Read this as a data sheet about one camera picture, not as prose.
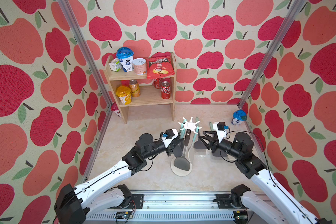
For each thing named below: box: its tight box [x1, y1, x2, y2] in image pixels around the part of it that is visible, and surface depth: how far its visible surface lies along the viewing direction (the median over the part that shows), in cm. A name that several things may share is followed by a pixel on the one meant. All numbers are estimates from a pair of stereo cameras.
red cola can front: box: [160, 80, 171, 100], surface depth 91 cm
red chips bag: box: [146, 51, 175, 80], surface depth 79 cm
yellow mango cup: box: [115, 85, 133, 105], surface depth 89 cm
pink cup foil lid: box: [132, 57, 147, 76], surface depth 78 cm
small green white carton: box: [108, 57, 123, 72], surface depth 80 cm
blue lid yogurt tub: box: [116, 46, 134, 73], surface depth 76 cm
